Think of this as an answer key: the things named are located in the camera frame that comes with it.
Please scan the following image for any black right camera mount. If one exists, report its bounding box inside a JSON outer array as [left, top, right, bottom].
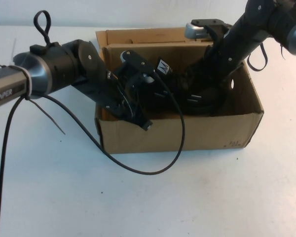
[[191, 19, 234, 49]]

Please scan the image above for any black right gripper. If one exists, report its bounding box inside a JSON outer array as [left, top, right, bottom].
[[204, 0, 282, 82]]

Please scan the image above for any white zip tie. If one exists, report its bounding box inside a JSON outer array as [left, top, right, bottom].
[[13, 39, 32, 100]]

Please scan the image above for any black left camera cable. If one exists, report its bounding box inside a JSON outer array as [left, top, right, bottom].
[[0, 73, 186, 237]]

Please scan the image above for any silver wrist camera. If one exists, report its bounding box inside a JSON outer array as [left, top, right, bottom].
[[140, 72, 155, 85], [184, 21, 213, 40]]

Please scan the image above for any brown cardboard shoe box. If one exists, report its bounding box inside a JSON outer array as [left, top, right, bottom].
[[95, 26, 265, 154]]

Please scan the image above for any black left strap loop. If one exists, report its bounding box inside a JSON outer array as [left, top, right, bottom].
[[34, 10, 62, 47]]

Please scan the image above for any black knit sneaker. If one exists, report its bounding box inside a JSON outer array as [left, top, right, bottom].
[[135, 56, 228, 117]]

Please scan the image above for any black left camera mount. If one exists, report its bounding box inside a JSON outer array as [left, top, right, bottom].
[[112, 50, 155, 86]]

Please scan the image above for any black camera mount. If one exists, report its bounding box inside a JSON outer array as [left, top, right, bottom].
[[191, 19, 234, 49], [112, 50, 155, 86]]

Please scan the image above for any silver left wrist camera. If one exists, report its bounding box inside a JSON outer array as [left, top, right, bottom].
[[140, 72, 155, 85]]

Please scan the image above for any black zip tie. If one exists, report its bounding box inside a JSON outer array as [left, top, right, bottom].
[[24, 95, 66, 135]]

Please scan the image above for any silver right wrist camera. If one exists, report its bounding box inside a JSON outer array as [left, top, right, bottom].
[[184, 21, 213, 40]]

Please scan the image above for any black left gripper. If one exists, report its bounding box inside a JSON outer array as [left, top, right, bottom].
[[71, 71, 154, 132]]

